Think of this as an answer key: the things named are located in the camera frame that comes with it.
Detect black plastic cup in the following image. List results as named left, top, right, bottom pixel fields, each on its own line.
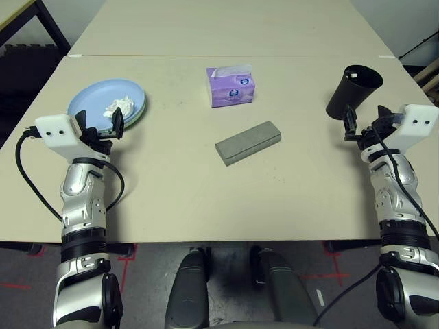
left=324, top=64, right=384, bottom=121

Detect grey robot torso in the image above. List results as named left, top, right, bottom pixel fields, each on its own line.
left=205, top=319, right=285, bottom=329

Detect blue plastic plate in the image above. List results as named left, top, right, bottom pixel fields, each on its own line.
left=67, top=78, right=147, bottom=131

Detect black hanging cable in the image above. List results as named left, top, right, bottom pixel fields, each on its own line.
left=311, top=265, right=383, bottom=328

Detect black right camera cable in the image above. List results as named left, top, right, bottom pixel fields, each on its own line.
left=372, top=116, right=439, bottom=237

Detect green plastic plate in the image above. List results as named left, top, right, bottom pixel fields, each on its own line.
left=121, top=97, right=148, bottom=130

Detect grey robot left leg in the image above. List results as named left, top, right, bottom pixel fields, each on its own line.
left=165, top=248, right=211, bottom=329

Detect black left camera cable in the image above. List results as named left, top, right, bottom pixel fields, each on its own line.
left=15, top=125, right=126, bottom=223

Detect grey glasses case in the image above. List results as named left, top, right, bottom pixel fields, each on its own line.
left=215, top=120, right=283, bottom=168

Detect grey robot leg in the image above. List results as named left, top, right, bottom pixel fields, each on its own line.
left=252, top=245, right=320, bottom=329
left=165, top=248, right=211, bottom=329

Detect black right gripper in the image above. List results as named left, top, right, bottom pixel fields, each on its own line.
left=344, top=104, right=401, bottom=150

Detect white tissue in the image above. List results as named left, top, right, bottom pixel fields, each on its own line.
left=102, top=95, right=135, bottom=117

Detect black foam floor mats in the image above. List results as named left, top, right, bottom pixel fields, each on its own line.
left=0, top=42, right=64, bottom=145

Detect black beige chair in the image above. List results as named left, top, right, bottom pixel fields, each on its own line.
left=406, top=58, right=439, bottom=103

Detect black camera cable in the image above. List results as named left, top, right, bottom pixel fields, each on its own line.
left=15, top=125, right=126, bottom=223
left=372, top=116, right=439, bottom=237

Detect black table leg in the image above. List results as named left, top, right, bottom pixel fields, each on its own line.
left=324, top=239, right=382, bottom=254
left=106, top=242, right=137, bottom=258

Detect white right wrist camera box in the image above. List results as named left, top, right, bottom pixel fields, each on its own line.
left=359, top=103, right=439, bottom=164

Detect grey robot right leg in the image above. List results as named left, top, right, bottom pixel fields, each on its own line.
left=252, top=245, right=320, bottom=329

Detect yellow-topped black-framed side table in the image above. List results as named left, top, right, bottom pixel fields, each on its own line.
left=0, top=0, right=72, bottom=56

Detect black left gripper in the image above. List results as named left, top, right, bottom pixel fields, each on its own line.
left=74, top=106, right=125, bottom=155

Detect purple tissue pack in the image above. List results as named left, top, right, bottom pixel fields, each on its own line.
left=205, top=63, right=255, bottom=110

